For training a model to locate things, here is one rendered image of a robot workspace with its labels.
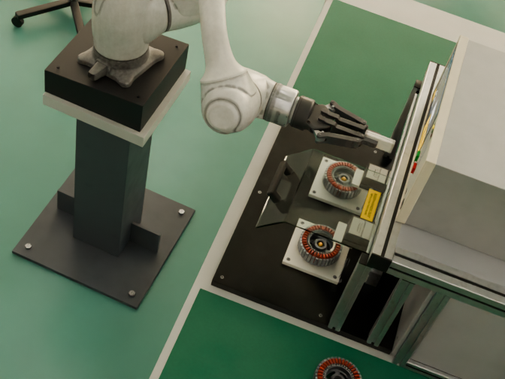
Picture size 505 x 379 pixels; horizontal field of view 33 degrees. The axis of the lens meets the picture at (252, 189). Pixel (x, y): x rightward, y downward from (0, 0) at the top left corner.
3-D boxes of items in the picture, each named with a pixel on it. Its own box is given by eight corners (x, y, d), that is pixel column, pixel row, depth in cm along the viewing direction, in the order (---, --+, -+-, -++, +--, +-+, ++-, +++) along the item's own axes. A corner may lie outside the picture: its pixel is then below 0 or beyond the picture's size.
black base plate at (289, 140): (210, 285, 213) (211, 280, 211) (285, 119, 254) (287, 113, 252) (389, 355, 209) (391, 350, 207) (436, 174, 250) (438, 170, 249)
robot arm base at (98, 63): (65, 68, 239) (65, 52, 235) (116, 30, 252) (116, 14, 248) (117, 96, 233) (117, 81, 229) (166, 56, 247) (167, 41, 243)
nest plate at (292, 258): (281, 263, 218) (282, 261, 217) (297, 221, 227) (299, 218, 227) (337, 285, 217) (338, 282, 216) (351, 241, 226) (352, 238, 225)
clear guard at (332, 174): (255, 228, 194) (260, 211, 189) (285, 156, 209) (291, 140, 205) (391, 280, 191) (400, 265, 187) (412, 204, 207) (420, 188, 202)
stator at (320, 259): (292, 259, 218) (295, 251, 215) (302, 226, 225) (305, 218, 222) (334, 273, 217) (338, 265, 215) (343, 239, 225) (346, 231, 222)
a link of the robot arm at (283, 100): (261, 128, 195) (285, 137, 195) (268, 99, 188) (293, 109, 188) (273, 102, 201) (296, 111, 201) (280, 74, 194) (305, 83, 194)
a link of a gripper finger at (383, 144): (365, 131, 192) (364, 133, 192) (395, 142, 192) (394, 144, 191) (361, 140, 194) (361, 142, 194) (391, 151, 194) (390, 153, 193)
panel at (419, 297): (390, 353, 207) (432, 286, 184) (438, 168, 249) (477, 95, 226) (394, 355, 207) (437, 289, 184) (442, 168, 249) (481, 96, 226)
